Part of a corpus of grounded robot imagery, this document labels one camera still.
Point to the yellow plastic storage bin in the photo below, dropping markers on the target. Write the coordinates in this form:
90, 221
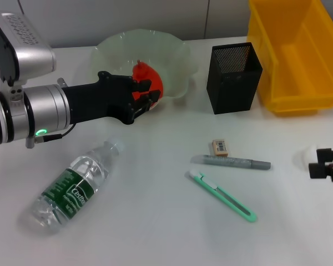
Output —
305, 69

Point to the red-orange fruit with stem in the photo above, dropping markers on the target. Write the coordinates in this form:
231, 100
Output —
148, 73

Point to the beige eraser with barcode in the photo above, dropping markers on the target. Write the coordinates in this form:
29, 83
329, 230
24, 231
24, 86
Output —
220, 148

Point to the mint green utility knife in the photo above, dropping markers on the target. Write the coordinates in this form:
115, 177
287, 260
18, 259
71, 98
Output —
224, 198

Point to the translucent green wavy fruit plate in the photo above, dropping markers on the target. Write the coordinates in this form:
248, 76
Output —
144, 47

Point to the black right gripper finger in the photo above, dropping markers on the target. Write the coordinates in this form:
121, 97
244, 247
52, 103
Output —
319, 170
326, 153

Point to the grey marker pen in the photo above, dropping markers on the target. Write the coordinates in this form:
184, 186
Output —
230, 162

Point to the clear water bottle green label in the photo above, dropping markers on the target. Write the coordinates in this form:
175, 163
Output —
72, 188

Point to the black mesh pen holder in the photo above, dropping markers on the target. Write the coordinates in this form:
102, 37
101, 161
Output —
233, 91

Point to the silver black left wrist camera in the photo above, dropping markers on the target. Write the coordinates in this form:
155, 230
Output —
22, 47

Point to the white paper ball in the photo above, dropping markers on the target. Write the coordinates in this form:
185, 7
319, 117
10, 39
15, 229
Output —
305, 155

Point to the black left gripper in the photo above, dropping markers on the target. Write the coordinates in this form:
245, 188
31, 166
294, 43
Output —
100, 97

